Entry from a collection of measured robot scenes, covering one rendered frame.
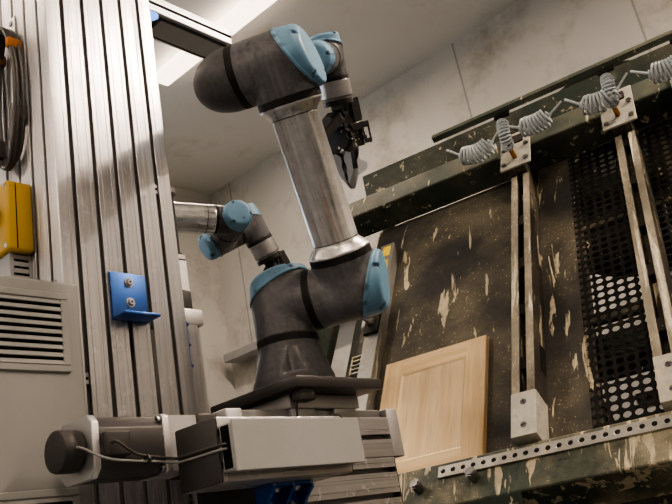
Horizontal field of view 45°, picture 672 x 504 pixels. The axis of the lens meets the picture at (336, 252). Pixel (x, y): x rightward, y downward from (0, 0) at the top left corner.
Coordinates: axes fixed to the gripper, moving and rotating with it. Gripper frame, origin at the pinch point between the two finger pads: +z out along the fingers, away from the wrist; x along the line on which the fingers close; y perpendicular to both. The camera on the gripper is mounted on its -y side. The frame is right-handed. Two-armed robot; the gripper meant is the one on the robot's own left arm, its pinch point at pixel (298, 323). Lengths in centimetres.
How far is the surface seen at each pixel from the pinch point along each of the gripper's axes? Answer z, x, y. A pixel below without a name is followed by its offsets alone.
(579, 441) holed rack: 45, -68, -15
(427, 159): -23, 10, 125
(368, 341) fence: 16.3, -0.7, 22.5
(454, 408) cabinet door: 35.8, -32.4, 0.5
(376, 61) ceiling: -103, 132, 346
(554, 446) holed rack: 45, -62, -15
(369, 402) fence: 28.3, -6.2, 3.3
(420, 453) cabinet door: 40.3, -25.2, -11.0
